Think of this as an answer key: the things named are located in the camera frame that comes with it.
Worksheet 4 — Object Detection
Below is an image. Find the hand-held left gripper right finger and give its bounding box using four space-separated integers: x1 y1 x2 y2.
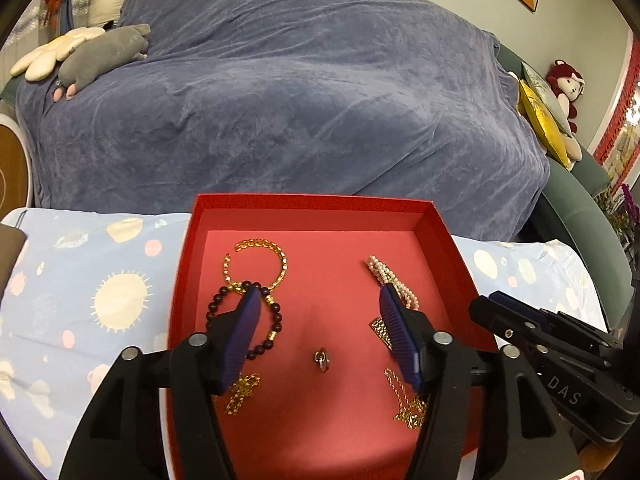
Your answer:
380 285 581 480

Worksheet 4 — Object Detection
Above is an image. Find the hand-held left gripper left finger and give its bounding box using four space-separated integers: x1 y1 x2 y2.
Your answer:
59 285 262 480

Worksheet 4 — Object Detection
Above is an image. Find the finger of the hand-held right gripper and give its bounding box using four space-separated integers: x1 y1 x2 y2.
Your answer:
490 291 561 328
469 296 542 356

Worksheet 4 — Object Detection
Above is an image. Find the gold watch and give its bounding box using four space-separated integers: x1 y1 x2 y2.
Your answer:
369 316 396 351

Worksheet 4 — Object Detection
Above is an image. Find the dark bead bracelet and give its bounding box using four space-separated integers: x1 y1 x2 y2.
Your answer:
206 282 284 361

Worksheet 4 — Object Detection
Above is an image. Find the pearl bracelet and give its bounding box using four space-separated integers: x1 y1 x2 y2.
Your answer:
366 255 421 311

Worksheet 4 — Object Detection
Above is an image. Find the gold chain bracelet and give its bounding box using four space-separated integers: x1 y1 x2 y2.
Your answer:
222 372 262 417

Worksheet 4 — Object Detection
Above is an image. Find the gold chain bangle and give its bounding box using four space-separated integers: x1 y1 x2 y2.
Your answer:
222 239 289 293

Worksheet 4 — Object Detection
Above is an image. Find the gold chain necklace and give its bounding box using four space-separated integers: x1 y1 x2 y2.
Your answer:
383 367 428 431

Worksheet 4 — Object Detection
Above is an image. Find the red cardboard box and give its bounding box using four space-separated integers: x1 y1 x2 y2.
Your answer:
159 193 501 480

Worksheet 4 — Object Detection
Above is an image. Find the green sofa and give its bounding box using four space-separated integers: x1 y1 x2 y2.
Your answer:
495 42 636 331

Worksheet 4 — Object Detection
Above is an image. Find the purple orchid plant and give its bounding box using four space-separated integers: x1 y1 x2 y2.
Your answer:
595 182 640 251

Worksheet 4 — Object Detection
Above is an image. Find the blue planet print tablecloth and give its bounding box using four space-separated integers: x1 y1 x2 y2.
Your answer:
0 207 608 480

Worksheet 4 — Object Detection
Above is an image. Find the small cream cushion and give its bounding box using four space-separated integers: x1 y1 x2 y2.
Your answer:
564 130 584 162

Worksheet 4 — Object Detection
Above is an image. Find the yellow cushion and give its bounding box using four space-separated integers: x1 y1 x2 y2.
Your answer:
517 80 571 168

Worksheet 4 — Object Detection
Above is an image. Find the grey printed cushion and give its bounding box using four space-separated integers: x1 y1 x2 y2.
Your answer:
521 61 571 136

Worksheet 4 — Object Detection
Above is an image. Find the red monkey plush toy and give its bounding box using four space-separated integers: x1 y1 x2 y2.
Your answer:
545 59 586 133

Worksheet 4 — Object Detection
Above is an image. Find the brown pad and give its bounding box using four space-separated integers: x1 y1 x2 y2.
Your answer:
0 225 28 291

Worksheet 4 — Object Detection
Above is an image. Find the blue-grey sofa blanket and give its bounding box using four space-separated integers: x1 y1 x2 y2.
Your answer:
15 0 551 241

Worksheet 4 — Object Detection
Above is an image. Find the round white wood-top device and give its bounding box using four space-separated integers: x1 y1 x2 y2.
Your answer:
0 115 36 211

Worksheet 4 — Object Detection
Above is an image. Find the grey plush toy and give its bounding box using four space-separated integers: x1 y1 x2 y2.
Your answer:
54 24 152 101

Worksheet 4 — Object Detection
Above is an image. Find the cream flower cushion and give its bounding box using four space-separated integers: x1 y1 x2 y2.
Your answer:
10 26 106 82

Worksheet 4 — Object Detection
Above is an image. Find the red lattice frame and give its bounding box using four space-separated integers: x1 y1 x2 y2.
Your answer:
592 40 640 171

